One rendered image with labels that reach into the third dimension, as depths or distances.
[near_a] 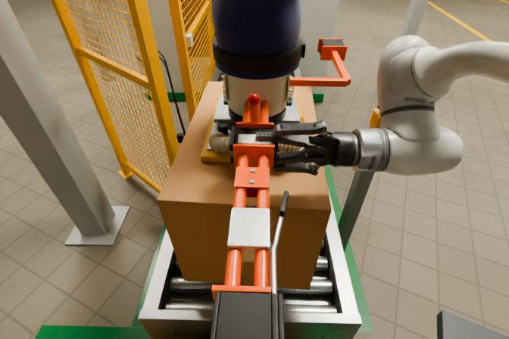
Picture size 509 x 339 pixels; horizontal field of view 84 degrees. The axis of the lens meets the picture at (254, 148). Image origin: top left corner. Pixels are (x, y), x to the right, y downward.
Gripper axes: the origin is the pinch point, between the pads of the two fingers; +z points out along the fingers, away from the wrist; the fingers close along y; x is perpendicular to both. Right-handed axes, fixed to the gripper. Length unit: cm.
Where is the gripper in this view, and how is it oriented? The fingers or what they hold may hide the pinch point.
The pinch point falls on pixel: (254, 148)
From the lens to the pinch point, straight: 59.4
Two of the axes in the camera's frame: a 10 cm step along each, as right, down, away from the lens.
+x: 0.2, -6.4, 7.7
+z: -10.0, -0.1, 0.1
